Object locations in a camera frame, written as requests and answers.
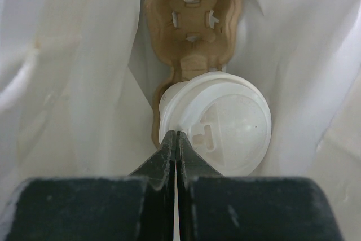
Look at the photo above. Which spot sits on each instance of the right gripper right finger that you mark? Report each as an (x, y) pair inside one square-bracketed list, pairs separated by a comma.
[(215, 207)]

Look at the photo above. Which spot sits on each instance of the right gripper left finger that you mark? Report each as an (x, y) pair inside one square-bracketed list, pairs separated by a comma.
[(139, 206)]

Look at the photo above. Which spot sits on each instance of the white lid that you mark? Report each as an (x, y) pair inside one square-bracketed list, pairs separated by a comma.
[(227, 122)]

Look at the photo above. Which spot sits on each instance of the white paper coffee cup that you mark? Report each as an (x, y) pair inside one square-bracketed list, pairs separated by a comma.
[(173, 101)]

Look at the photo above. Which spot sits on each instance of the blue white paper bag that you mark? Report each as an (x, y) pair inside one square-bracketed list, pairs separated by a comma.
[(78, 79)]

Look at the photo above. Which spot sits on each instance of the brown cardboard cup carrier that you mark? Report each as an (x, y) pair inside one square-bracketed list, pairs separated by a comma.
[(189, 36)]

